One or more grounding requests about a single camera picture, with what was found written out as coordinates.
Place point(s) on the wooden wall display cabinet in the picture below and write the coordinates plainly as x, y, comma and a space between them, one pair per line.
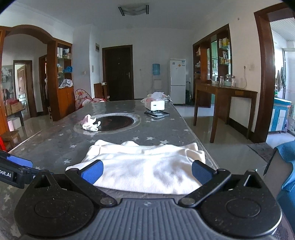
212, 56

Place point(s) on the dark wooden door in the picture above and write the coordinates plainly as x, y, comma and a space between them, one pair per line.
118, 72

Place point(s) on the white refrigerator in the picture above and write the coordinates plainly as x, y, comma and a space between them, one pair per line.
177, 75

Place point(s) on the white tissue box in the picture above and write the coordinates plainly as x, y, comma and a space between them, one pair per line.
155, 105

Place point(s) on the round black table cooktop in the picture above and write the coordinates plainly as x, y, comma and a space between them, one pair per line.
111, 123

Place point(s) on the cream white garment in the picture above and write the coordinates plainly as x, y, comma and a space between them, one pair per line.
158, 169

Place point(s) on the small wooden stool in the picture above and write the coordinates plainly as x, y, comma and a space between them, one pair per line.
11, 138

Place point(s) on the ceiling light fixture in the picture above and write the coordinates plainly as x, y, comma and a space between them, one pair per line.
135, 10

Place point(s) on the red plastic stool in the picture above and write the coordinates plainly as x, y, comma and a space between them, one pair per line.
2, 145

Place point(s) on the wooden side table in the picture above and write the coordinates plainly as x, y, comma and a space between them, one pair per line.
223, 96

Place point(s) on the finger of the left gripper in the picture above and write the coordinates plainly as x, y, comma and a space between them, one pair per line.
20, 161

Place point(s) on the plastic bag pile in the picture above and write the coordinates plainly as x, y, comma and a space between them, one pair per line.
156, 96

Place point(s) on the blue chair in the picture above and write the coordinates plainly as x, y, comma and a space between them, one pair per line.
279, 177

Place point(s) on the small pink white cloth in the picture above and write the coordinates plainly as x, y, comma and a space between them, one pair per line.
90, 124

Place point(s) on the blue white cabinet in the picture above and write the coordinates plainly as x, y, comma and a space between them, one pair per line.
280, 113

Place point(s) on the water dispenser with blue bottle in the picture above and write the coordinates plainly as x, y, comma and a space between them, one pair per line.
156, 77

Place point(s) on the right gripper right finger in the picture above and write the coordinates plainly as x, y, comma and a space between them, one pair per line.
211, 181

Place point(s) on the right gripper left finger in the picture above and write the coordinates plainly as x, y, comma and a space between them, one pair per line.
84, 180

